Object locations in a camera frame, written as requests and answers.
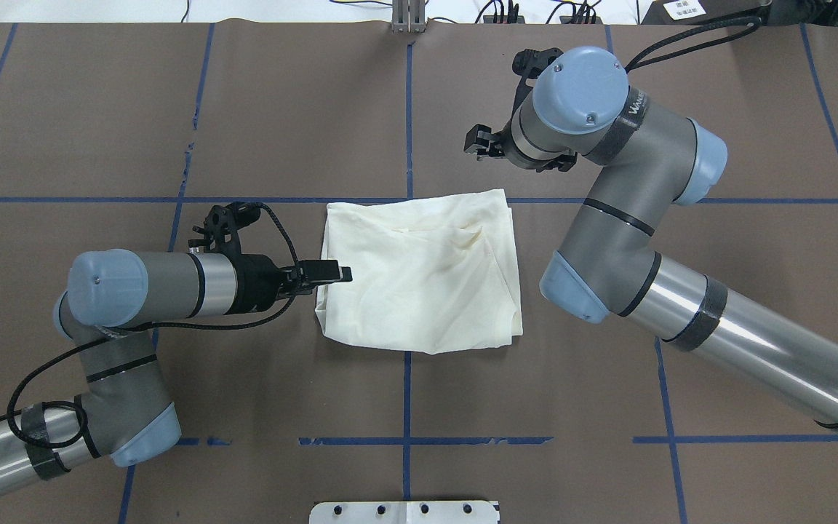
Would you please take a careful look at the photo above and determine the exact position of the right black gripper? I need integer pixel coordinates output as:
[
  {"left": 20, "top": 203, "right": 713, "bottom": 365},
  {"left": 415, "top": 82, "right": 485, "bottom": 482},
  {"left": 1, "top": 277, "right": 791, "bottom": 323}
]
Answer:
[{"left": 463, "top": 124, "right": 578, "bottom": 172}]

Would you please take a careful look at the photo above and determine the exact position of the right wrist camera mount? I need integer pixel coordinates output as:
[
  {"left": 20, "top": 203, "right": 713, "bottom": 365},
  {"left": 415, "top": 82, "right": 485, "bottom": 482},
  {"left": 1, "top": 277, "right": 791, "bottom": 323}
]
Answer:
[{"left": 511, "top": 47, "right": 563, "bottom": 82}]

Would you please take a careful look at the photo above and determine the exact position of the cream long-sleeve cat shirt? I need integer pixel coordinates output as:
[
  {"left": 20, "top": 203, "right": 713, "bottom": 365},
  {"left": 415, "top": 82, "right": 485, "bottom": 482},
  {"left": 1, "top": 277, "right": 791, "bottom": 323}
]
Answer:
[{"left": 315, "top": 188, "right": 524, "bottom": 354}]

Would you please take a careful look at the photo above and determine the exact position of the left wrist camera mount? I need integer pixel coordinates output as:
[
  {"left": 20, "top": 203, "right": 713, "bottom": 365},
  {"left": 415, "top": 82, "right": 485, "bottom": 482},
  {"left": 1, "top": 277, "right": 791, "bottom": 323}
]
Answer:
[{"left": 188, "top": 202, "right": 260, "bottom": 258}]

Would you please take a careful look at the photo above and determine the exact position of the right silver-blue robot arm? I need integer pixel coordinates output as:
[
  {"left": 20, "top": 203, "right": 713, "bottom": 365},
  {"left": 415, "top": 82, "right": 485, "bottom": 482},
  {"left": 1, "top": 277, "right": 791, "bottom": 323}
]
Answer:
[{"left": 463, "top": 44, "right": 838, "bottom": 437}]

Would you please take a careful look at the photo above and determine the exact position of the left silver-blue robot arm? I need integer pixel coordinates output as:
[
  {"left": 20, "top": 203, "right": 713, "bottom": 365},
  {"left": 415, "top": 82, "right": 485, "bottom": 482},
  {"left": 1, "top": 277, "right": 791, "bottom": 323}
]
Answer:
[{"left": 0, "top": 247, "right": 352, "bottom": 496}]

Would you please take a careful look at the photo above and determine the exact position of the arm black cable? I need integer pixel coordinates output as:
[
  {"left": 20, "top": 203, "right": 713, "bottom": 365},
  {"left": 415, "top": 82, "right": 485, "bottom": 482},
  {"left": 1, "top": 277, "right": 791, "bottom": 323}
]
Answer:
[
  {"left": 623, "top": 15, "right": 765, "bottom": 74},
  {"left": 6, "top": 204, "right": 302, "bottom": 449}
]

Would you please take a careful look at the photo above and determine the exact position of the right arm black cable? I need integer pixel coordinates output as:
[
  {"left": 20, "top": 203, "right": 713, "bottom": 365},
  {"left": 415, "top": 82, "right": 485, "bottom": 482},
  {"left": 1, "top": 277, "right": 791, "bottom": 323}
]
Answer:
[{"left": 623, "top": 15, "right": 765, "bottom": 74}]

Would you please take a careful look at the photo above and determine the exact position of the aluminium frame post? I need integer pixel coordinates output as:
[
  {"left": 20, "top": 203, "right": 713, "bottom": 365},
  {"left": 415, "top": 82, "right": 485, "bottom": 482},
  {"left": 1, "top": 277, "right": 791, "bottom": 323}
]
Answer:
[{"left": 390, "top": 0, "right": 428, "bottom": 34}]

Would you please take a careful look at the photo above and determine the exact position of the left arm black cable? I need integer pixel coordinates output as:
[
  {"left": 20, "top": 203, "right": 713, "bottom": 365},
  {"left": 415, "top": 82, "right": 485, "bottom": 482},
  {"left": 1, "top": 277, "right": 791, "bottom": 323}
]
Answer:
[{"left": 6, "top": 204, "right": 302, "bottom": 449}]

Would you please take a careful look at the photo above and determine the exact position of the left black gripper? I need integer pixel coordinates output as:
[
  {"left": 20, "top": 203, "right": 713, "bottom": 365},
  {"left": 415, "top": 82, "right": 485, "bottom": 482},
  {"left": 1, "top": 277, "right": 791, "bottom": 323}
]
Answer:
[{"left": 233, "top": 253, "right": 353, "bottom": 314}]

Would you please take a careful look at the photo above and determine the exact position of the orange-black adapter box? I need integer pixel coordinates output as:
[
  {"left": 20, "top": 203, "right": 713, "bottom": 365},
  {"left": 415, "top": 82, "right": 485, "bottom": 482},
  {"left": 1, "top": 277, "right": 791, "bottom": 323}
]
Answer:
[
  {"left": 474, "top": 1, "right": 525, "bottom": 25},
  {"left": 545, "top": 2, "right": 603, "bottom": 25}
]

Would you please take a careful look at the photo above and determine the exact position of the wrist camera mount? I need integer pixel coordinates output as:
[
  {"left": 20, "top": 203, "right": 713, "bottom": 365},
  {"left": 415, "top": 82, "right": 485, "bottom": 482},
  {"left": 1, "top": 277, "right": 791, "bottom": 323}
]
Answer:
[
  {"left": 511, "top": 47, "right": 563, "bottom": 82},
  {"left": 188, "top": 202, "right": 260, "bottom": 258}
]

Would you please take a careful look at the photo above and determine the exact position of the black box with label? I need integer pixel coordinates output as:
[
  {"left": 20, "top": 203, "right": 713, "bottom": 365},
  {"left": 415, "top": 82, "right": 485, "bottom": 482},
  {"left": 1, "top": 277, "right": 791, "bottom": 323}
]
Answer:
[{"left": 639, "top": 1, "right": 772, "bottom": 25}]

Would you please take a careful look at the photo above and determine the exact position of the white central pedestal column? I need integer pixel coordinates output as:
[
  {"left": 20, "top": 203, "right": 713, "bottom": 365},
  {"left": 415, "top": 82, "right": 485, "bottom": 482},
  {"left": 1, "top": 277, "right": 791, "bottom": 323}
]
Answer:
[{"left": 308, "top": 500, "right": 501, "bottom": 523}]

